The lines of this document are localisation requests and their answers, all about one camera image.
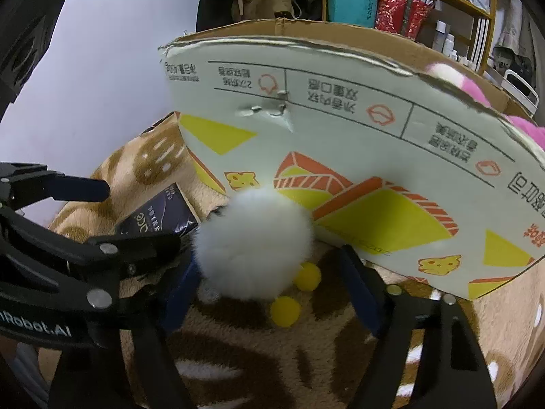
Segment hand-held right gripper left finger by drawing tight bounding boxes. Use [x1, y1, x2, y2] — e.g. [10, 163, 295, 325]
[49, 260, 203, 409]

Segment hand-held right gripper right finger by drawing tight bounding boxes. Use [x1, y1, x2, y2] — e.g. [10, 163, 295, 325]
[338, 245, 499, 409]

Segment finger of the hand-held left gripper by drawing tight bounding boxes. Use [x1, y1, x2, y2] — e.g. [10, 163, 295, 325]
[0, 162, 110, 210]
[64, 231, 184, 307]

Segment white fluffy plush toy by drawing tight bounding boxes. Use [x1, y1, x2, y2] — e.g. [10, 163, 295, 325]
[193, 185, 315, 301]

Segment printed cardboard box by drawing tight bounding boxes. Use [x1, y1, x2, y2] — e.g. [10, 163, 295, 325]
[157, 17, 545, 307]

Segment pink plush toy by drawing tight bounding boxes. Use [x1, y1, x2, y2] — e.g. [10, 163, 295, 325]
[419, 62, 545, 163]

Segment yellow pompom ball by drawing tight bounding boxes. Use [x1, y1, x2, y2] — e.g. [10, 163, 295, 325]
[295, 262, 322, 292]
[270, 296, 301, 329]

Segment beige patterned blanket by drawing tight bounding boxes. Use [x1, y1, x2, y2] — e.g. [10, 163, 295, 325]
[38, 111, 545, 409]

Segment white trolley cart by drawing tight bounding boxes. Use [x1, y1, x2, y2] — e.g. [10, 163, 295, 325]
[485, 68, 539, 116]

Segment red patterned bag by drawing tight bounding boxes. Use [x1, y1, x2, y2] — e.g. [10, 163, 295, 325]
[375, 0, 433, 43]

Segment green pole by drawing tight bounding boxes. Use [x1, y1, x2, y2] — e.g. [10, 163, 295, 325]
[402, 0, 420, 37]

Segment wooden shelf rack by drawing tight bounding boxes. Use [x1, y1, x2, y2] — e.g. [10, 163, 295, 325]
[319, 0, 499, 73]

